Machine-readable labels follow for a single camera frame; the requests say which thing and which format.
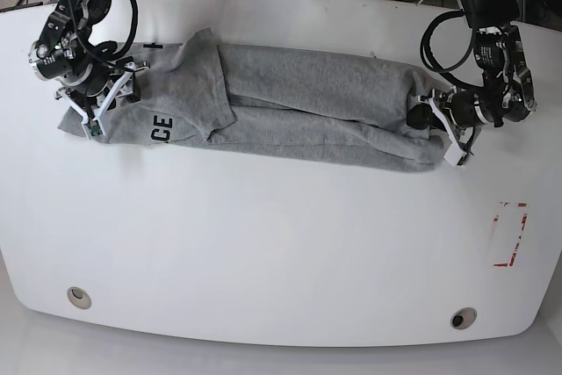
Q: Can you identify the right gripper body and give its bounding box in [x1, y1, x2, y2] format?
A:
[55, 61, 150, 126]

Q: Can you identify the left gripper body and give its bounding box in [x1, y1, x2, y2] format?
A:
[416, 87, 487, 160]

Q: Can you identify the grey t-shirt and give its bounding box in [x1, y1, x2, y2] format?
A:
[58, 27, 451, 174]

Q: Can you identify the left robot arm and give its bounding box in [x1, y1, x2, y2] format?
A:
[407, 0, 537, 166]

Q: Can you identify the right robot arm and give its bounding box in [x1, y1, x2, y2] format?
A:
[28, 0, 149, 138]

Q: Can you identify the red tape rectangle marking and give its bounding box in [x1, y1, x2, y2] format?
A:
[488, 202, 530, 268]

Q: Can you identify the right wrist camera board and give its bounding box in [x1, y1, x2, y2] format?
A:
[81, 119, 105, 140]

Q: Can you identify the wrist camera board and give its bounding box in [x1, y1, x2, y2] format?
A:
[81, 119, 105, 140]
[443, 145, 469, 167]

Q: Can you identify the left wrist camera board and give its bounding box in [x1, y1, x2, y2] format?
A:
[443, 145, 469, 167]

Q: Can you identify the left table cable grommet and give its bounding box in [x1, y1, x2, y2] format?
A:
[67, 287, 92, 310]

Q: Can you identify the table cable grommet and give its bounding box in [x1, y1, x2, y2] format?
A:
[67, 287, 92, 310]
[450, 307, 478, 330]

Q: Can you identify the right table cable grommet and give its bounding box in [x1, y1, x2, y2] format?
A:
[450, 307, 478, 330]

